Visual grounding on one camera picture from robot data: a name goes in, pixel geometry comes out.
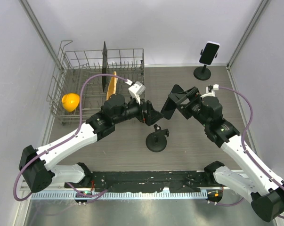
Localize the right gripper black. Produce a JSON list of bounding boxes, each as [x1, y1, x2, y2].
[[169, 86, 210, 127]]

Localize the lavender smartphone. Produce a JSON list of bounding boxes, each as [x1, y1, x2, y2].
[[199, 41, 220, 65]]

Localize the black smartphone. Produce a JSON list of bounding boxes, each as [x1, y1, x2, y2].
[[161, 84, 183, 120]]

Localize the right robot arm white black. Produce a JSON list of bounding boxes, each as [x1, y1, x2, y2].
[[162, 84, 284, 222]]

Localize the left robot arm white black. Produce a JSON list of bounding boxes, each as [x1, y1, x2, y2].
[[19, 94, 163, 193]]

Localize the orange wooden plate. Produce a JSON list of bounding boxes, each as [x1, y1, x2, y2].
[[106, 77, 118, 100]]

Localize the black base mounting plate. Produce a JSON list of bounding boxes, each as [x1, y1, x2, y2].
[[72, 170, 221, 193]]

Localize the black plate upright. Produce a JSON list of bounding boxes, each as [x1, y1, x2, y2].
[[102, 41, 107, 91]]

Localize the yellow bowl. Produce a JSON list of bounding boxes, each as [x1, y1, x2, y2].
[[61, 93, 80, 113]]

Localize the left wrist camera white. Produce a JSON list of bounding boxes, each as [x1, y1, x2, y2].
[[125, 80, 146, 105]]

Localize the grey wire dish rack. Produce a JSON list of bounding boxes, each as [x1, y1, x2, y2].
[[47, 40, 144, 124]]

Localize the white slotted cable duct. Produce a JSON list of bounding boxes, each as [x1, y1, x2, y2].
[[31, 189, 207, 200]]

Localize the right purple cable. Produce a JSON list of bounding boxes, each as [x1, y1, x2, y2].
[[214, 86, 284, 221]]

